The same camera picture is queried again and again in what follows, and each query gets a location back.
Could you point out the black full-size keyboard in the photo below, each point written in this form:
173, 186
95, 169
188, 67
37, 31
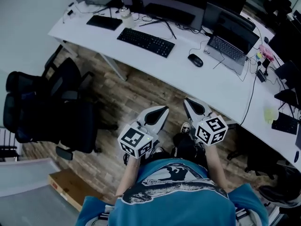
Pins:
146, 42

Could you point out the white water bottle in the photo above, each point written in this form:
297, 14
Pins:
127, 17

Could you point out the person's right forearm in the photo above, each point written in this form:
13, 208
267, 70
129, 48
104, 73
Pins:
217, 166

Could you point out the black chair under desk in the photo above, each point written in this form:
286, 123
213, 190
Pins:
258, 159

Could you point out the pink packet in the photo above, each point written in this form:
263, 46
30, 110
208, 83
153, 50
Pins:
266, 51

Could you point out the person's blue printed t-shirt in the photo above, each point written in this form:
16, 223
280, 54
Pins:
178, 196

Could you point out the person's white shoe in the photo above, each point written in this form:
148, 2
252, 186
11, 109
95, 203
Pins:
185, 127
159, 150

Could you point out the small dark mouse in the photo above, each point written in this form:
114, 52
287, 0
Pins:
266, 39

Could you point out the grey open laptop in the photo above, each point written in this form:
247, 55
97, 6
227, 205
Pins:
231, 45

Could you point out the person's white right shoe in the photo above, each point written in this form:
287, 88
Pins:
185, 127

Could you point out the yellow crumpled cloth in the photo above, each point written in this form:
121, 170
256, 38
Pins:
270, 114

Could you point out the black compact keyboard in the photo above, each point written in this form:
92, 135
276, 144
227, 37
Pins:
104, 22

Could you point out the white metal desk leg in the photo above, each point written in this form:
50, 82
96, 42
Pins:
114, 66

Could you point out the flat cardboard box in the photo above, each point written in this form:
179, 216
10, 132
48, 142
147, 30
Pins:
70, 189

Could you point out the person's black trousers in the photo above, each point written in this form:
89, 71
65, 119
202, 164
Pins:
188, 147

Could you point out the black power adapter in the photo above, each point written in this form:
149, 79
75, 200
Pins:
261, 75

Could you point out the person's white left shoe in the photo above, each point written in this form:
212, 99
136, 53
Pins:
159, 150

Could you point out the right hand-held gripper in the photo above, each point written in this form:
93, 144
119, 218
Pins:
211, 131

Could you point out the black office chair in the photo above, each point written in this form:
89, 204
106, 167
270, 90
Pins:
51, 112

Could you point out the person's left forearm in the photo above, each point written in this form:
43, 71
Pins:
129, 173

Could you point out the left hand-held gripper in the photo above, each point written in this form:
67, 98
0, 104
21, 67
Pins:
150, 120

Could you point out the black computer mouse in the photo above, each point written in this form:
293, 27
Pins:
195, 60

